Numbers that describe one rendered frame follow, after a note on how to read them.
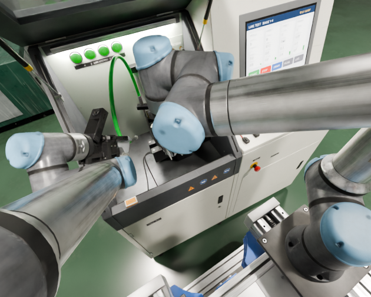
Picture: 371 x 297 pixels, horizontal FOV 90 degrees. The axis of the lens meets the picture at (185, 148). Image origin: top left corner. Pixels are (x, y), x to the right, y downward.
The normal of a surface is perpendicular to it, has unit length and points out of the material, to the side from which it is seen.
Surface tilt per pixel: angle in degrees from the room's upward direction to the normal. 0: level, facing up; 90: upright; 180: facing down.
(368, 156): 89
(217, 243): 0
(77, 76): 90
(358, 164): 89
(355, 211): 7
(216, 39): 76
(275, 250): 0
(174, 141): 90
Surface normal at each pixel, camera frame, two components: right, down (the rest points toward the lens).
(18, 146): -0.34, 0.06
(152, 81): -0.22, 0.79
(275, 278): -0.09, -0.64
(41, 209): 0.47, -0.88
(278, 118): -0.35, 0.58
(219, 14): 0.39, 0.50
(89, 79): 0.42, 0.67
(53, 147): 0.90, -0.26
